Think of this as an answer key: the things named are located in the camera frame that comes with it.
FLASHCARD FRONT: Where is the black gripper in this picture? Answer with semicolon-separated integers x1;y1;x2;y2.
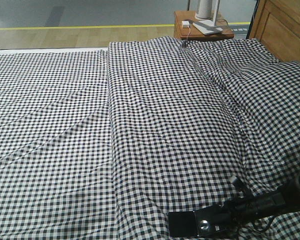
196;190;282;224

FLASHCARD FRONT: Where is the black smartphone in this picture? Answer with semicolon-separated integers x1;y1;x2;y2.
168;210;231;238

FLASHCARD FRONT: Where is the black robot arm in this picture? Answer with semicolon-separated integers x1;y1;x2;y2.
194;175;300;226

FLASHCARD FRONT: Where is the checkered bed sheet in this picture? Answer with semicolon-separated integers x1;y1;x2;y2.
0;50;117;240

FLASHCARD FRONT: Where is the white desk lamp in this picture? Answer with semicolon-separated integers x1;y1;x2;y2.
192;0;223;35

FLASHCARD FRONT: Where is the checkered duvet cover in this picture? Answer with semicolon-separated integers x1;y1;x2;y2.
107;37;300;240

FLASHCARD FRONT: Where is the white charger adapter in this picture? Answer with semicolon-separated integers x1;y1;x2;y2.
181;20;190;29

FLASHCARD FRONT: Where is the wooden nightstand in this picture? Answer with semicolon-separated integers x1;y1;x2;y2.
173;10;235;41

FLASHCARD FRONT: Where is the wooden headboard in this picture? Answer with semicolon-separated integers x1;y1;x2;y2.
249;0;300;62

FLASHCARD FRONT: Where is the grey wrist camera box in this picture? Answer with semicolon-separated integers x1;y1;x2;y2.
230;175;245;189

